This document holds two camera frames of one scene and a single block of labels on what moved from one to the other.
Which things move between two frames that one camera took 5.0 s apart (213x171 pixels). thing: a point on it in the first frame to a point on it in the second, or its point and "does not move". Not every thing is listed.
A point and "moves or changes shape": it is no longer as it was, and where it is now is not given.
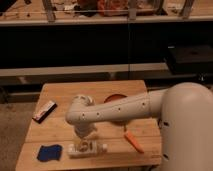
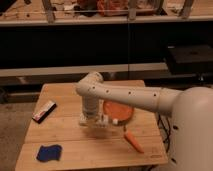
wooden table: [51, 140] does not move
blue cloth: [49, 152] does not move
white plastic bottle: [74, 150] moves or changes shape
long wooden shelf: [17, 13] does not move
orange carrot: [129, 136] does not move
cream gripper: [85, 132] to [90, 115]
